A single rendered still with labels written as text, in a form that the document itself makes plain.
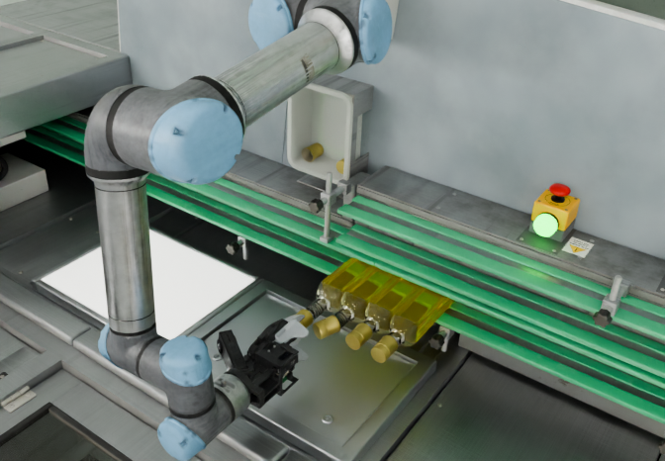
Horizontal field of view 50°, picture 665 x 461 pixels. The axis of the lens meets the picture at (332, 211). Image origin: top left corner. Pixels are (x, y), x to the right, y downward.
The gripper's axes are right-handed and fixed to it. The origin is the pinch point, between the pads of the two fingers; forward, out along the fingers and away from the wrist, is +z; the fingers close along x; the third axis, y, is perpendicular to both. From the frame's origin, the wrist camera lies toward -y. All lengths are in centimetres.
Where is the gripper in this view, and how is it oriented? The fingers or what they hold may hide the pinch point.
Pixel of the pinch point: (296, 325)
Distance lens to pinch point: 142.6
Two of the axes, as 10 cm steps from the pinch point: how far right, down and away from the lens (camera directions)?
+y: 8.2, 3.2, -4.8
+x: 0.4, -8.6, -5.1
